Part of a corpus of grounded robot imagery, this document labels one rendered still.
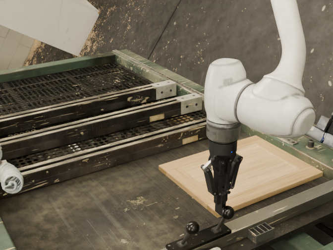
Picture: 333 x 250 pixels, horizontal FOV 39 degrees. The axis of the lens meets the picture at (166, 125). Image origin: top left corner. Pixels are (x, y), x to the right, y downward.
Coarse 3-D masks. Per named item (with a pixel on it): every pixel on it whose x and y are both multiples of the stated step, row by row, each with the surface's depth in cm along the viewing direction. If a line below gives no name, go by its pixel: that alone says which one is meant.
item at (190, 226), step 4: (192, 220) 126; (188, 224) 125; (192, 224) 125; (196, 224) 125; (188, 228) 125; (192, 228) 124; (196, 228) 124; (188, 232) 125; (192, 232) 124; (196, 232) 125; (188, 236) 129; (184, 240) 131; (176, 244) 134; (180, 244) 133; (184, 244) 133
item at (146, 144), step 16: (176, 128) 200; (192, 128) 200; (112, 144) 186; (128, 144) 186; (144, 144) 189; (160, 144) 193; (176, 144) 198; (0, 160) 167; (48, 160) 175; (64, 160) 177; (80, 160) 176; (96, 160) 180; (112, 160) 184; (128, 160) 188; (32, 176) 168; (48, 176) 171; (64, 176) 175; (0, 192) 164
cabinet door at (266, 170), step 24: (240, 144) 197; (264, 144) 196; (168, 168) 179; (192, 168) 180; (240, 168) 179; (264, 168) 179; (288, 168) 179; (312, 168) 178; (192, 192) 164; (240, 192) 163; (264, 192) 163; (216, 216) 154
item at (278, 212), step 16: (304, 192) 159; (320, 192) 159; (272, 208) 151; (288, 208) 151; (304, 208) 155; (224, 224) 144; (240, 224) 144; (256, 224) 144; (272, 224) 149; (224, 240) 139
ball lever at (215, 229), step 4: (224, 208) 131; (228, 208) 130; (232, 208) 131; (224, 212) 130; (228, 212) 130; (232, 212) 130; (224, 216) 130; (228, 216) 130; (232, 216) 131; (220, 224) 136; (212, 228) 139; (216, 228) 138; (220, 228) 139; (216, 232) 138
